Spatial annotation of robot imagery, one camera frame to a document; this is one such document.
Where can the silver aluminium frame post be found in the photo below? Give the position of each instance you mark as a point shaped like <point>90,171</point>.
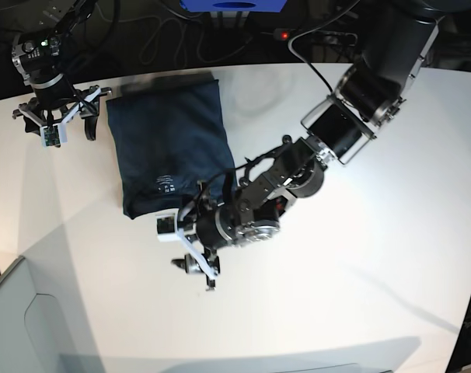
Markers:
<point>228,20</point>

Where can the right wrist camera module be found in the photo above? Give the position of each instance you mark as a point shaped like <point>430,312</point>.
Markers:
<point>53,136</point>

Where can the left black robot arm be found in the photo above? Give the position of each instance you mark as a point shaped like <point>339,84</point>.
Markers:
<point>368,95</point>

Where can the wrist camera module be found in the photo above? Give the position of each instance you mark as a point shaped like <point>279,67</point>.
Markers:
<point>167,227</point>
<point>53,136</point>

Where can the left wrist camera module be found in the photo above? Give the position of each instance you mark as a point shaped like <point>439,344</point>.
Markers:
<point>167,227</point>

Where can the blue plastic box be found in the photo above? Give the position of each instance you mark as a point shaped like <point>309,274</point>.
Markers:
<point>233,5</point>

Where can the black power strip red switch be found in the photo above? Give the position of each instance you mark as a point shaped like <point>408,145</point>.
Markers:
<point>325,37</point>

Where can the dark blue T-shirt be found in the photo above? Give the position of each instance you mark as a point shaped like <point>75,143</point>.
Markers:
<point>167,141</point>

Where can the grey tray corner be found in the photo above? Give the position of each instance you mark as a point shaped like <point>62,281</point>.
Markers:
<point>34,334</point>

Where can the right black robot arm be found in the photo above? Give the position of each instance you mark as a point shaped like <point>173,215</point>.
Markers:
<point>46,62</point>

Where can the left white black gripper body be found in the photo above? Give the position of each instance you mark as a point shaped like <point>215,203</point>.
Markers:
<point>203,232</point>

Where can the right white black gripper body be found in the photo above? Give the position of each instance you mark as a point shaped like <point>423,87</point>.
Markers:
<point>61,102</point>

